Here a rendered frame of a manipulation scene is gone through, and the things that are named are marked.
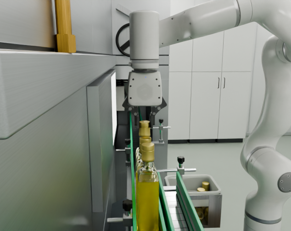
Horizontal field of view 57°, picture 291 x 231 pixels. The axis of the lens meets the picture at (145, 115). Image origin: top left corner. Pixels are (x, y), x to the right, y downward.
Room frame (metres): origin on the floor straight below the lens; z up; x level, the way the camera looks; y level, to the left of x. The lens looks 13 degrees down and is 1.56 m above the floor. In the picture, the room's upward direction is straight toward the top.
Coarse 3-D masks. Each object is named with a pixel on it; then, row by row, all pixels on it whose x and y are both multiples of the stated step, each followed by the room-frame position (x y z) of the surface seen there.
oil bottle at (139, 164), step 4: (136, 164) 0.74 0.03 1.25; (140, 164) 0.72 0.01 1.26; (136, 168) 0.71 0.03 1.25; (136, 172) 0.71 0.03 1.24; (136, 176) 0.71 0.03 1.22; (136, 180) 0.71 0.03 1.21; (136, 184) 0.71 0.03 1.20; (136, 188) 0.71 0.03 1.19; (136, 192) 0.71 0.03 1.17; (136, 196) 0.71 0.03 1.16; (136, 200) 0.71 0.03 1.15; (136, 204) 0.71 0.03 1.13; (136, 208) 0.71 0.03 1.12; (136, 212) 0.71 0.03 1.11; (136, 216) 0.71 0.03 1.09; (136, 220) 0.71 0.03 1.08
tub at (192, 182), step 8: (168, 176) 1.16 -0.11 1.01; (184, 176) 1.16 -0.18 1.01; (192, 176) 1.17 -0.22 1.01; (200, 176) 1.17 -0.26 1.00; (208, 176) 1.16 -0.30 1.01; (168, 184) 1.08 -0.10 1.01; (176, 184) 1.16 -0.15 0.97; (192, 184) 1.16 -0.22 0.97; (200, 184) 1.17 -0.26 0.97; (216, 184) 1.08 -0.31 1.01; (192, 192) 1.01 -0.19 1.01; (200, 192) 1.01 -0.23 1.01; (208, 192) 1.01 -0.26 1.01; (216, 192) 1.01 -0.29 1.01
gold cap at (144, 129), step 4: (140, 124) 0.78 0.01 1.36; (144, 124) 0.78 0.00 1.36; (148, 124) 0.78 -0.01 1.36; (140, 128) 0.78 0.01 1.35; (144, 128) 0.78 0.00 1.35; (148, 128) 0.78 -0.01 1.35; (140, 132) 0.78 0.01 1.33; (144, 132) 0.78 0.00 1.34; (148, 132) 0.78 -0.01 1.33; (140, 136) 0.78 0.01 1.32; (148, 136) 0.78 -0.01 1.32
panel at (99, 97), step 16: (96, 80) 0.80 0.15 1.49; (96, 96) 0.64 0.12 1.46; (96, 112) 0.64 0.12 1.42; (96, 128) 0.64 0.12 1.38; (112, 128) 1.13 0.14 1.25; (96, 144) 0.64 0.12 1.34; (112, 144) 1.10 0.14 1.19; (96, 160) 0.64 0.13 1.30; (96, 176) 0.64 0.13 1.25; (96, 192) 0.64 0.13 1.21; (96, 208) 0.64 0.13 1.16
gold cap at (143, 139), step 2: (144, 136) 0.75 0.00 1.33; (146, 136) 0.75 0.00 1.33; (140, 138) 0.73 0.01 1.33; (142, 138) 0.73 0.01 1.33; (144, 138) 0.73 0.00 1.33; (146, 138) 0.73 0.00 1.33; (148, 138) 0.73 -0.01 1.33; (150, 138) 0.73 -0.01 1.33; (140, 140) 0.72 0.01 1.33; (142, 140) 0.72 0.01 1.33; (144, 140) 0.72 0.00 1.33; (146, 140) 0.72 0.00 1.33; (148, 140) 0.72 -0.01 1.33; (150, 140) 0.72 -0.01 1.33; (140, 142) 0.72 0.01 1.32; (142, 142) 0.72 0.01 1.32; (144, 142) 0.72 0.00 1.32; (146, 142) 0.72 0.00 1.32; (148, 142) 0.72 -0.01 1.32; (150, 142) 0.72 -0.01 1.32; (140, 144) 0.72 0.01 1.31; (140, 146) 0.72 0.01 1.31; (140, 148) 0.72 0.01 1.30; (140, 150) 0.72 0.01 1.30; (140, 152) 0.72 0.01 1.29
